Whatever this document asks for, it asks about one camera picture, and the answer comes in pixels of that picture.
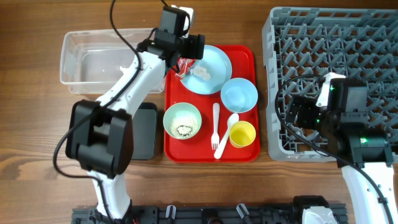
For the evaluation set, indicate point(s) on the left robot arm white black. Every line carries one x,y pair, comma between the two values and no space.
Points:
100,136

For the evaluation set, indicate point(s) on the grey dishwasher rack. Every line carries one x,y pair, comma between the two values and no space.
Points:
300,42

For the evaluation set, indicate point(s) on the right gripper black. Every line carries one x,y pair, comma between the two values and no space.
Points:
308,104

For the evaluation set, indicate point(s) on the white plastic spoon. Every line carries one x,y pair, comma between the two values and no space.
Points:
234,118

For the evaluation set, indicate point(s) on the white tissue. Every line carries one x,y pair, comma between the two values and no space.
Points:
200,72

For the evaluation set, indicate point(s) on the rice food waste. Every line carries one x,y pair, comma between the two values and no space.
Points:
183,125

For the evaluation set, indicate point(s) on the clear plastic bin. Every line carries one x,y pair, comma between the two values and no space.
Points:
91,61

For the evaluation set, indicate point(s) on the light blue plate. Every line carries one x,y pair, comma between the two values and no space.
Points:
218,65

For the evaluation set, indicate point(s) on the yellow plastic cup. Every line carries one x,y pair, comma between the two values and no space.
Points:
242,134

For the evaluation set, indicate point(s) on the green bowl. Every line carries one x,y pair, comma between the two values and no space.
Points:
172,110

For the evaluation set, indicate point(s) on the light blue bowl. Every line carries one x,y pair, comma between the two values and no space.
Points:
239,95

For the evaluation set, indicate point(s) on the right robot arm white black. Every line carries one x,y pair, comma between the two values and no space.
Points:
363,154

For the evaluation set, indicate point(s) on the red serving tray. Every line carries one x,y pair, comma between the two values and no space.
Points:
198,148

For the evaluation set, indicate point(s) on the black tray bin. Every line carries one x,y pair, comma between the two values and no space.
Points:
144,131

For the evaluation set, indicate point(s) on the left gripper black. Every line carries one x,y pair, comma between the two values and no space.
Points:
196,46

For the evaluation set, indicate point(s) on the red snack wrapper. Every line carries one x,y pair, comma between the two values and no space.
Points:
183,67

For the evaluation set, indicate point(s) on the white plastic fork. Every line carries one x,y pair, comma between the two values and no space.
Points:
215,139

